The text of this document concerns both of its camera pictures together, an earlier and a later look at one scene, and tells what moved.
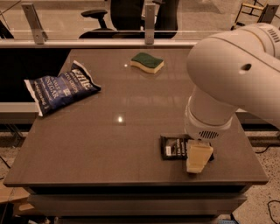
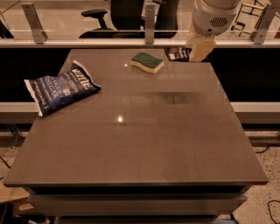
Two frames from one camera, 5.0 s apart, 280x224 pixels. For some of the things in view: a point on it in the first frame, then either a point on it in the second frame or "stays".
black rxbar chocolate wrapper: [174, 147] to [178, 54]
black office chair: [128, 19] stays
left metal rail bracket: [38, 31] stays
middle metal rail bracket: [150, 24] stays
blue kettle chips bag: [50, 92] stays
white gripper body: [204, 129] to [210, 21]
